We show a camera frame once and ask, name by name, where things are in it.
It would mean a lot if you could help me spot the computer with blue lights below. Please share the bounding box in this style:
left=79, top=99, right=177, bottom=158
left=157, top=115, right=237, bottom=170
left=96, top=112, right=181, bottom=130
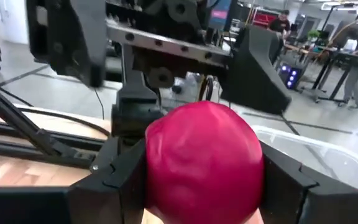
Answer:
left=278, top=63, right=304, bottom=91

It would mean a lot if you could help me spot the black standing desk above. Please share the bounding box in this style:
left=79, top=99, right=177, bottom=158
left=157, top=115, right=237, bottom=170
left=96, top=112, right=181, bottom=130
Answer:
left=303, top=46, right=358, bottom=103

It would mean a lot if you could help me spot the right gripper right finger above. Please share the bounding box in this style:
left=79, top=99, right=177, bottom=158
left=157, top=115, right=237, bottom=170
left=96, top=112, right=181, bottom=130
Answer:
left=259, top=141, right=318, bottom=224

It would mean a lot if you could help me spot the clear plastic bin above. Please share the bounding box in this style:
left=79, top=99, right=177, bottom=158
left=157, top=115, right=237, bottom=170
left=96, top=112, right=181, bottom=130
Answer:
left=252, top=124, right=358, bottom=191

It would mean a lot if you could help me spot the black frame strut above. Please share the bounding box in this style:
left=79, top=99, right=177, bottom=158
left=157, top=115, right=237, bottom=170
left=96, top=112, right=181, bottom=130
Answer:
left=0, top=73, right=77, bottom=156

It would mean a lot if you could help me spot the black floor cable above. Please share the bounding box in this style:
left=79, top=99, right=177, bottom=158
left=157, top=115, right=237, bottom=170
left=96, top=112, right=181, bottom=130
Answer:
left=0, top=107, right=111, bottom=138

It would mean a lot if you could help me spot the person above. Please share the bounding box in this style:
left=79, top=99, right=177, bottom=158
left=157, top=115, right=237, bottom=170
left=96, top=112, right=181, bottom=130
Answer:
left=267, top=9, right=291, bottom=35
left=337, top=18, right=358, bottom=110

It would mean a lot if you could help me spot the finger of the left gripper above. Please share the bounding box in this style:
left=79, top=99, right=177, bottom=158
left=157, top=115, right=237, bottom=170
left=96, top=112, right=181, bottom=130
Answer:
left=26, top=0, right=108, bottom=88
left=221, top=26, right=293, bottom=115

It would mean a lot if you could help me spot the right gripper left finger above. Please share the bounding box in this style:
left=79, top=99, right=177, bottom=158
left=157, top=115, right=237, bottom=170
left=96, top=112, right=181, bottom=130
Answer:
left=68, top=139, right=147, bottom=224

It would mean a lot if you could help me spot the red round toy fruit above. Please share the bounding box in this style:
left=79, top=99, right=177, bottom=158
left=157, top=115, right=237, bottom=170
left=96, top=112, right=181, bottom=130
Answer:
left=144, top=100, right=265, bottom=224

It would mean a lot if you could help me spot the black frame base rail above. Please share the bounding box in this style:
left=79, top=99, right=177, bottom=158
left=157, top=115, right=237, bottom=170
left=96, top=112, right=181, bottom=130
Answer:
left=0, top=119, right=108, bottom=170

